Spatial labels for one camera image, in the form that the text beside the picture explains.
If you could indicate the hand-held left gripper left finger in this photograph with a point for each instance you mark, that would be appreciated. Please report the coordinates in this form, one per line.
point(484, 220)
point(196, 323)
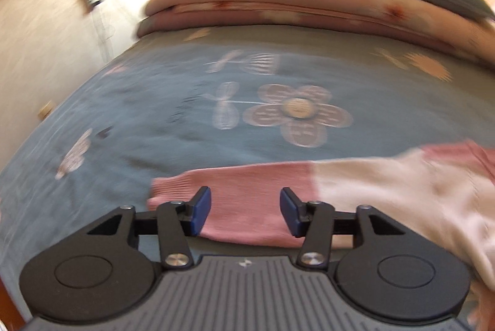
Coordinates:
point(202, 211)

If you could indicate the beige wall socket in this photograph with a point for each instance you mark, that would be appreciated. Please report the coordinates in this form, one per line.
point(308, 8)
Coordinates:
point(46, 109)

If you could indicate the blue floral bed sheet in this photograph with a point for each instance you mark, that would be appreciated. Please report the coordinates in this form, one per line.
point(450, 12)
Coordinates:
point(154, 114)

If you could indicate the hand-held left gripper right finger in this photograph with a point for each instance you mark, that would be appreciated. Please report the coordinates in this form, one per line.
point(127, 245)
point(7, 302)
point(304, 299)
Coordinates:
point(290, 213)

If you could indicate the pink and cream sweater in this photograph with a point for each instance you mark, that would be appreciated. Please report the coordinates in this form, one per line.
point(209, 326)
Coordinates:
point(251, 199)

